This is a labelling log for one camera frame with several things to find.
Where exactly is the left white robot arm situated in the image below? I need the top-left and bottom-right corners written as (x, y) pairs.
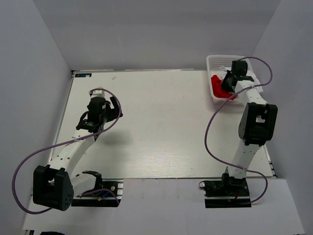
top-left (33, 95), bottom-right (122, 211)

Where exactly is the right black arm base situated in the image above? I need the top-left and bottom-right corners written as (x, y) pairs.
top-left (199, 170), bottom-right (251, 209)

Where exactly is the blue table label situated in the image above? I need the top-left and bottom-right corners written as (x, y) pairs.
top-left (75, 73), bottom-right (92, 78)

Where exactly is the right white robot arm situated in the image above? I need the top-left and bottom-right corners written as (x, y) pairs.
top-left (221, 60), bottom-right (278, 195)

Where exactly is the white plastic basket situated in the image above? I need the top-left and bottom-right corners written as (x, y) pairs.
top-left (206, 55), bottom-right (254, 106)

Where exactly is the dark blue object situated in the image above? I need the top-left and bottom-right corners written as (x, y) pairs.
top-left (40, 231), bottom-right (65, 235)

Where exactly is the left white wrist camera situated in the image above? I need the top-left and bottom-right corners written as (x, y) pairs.
top-left (89, 87), bottom-right (105, 98)

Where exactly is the white t shirt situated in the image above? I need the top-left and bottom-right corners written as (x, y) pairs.
top-left (217, 66), bottom-right (260, 85)

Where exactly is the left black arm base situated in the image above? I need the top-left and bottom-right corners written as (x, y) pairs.
top-left (71, 171), bottom-right (124, 208)

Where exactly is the red t shirt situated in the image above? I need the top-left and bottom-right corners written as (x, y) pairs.
top-left (211, 75), bottom-right (234, 98)

